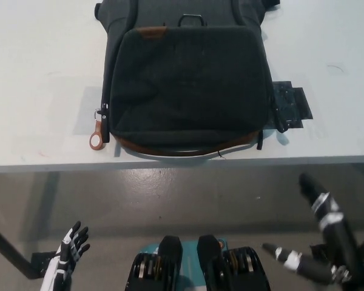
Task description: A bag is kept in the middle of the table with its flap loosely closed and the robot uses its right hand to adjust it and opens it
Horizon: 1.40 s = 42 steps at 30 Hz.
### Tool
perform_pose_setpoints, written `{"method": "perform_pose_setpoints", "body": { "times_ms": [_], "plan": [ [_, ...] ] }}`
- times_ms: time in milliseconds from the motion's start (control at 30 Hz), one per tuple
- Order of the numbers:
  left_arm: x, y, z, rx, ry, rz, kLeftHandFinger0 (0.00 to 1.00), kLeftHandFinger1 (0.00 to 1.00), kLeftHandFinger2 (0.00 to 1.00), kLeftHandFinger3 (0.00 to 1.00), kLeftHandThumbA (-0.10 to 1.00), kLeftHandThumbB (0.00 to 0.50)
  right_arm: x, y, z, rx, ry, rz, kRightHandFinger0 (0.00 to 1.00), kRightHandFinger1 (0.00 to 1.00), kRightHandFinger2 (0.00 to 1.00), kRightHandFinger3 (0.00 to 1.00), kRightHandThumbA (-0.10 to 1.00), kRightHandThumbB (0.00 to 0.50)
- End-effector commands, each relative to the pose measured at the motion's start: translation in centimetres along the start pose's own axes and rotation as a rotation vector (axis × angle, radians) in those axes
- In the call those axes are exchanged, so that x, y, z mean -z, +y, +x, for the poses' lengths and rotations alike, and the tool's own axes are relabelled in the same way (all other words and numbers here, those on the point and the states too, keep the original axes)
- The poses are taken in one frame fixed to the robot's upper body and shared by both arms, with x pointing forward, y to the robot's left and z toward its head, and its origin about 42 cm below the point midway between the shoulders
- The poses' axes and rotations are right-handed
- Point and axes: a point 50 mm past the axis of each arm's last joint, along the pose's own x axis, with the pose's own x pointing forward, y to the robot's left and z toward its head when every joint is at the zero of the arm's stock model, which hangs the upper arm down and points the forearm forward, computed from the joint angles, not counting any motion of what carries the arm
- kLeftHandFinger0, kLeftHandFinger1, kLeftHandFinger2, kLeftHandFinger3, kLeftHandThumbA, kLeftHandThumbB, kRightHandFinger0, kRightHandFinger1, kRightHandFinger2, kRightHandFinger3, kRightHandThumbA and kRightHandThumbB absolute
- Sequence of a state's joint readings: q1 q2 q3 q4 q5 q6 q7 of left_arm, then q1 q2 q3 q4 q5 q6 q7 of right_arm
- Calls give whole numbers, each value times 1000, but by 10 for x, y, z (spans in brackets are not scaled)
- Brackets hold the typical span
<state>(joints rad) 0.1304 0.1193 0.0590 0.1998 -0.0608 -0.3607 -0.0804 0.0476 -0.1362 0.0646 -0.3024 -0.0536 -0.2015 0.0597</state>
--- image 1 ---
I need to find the black perforated foot plate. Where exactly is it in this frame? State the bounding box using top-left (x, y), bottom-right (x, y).
top-left (31, 250), bottom-right (59, 277)

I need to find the dark grey fabric backpack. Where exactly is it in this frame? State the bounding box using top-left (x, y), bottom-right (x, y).
top-left (93, 0), bottom-right (288, 161)

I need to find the black tape patch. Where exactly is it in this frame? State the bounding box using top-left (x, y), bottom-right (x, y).
top-left (271, 80), bottom-right (315, 130)

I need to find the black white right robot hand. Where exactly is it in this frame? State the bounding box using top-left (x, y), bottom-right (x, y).
top-left (261, 173), bottom-right (364, 291)

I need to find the brown leather round key tag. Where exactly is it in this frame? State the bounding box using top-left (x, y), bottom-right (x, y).
top-left (89, 108), bottom-right (109, 151)

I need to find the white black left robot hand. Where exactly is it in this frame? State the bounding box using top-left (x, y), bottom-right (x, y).
top-left (41, 221), bottom-right (90, 291)

